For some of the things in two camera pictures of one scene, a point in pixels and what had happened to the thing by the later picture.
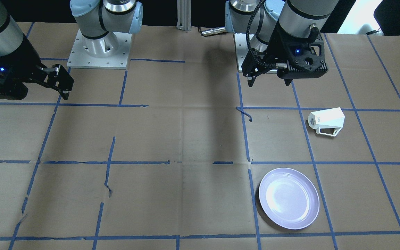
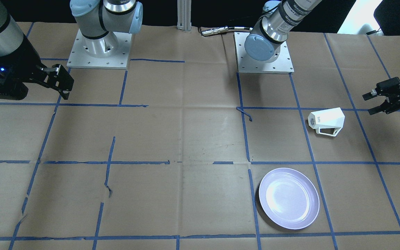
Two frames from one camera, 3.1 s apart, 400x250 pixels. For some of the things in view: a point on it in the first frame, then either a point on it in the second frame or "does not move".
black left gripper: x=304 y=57 -> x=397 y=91
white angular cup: x=328 y=122 does not move
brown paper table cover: x=171 y=153 does not move
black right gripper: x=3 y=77 does not move
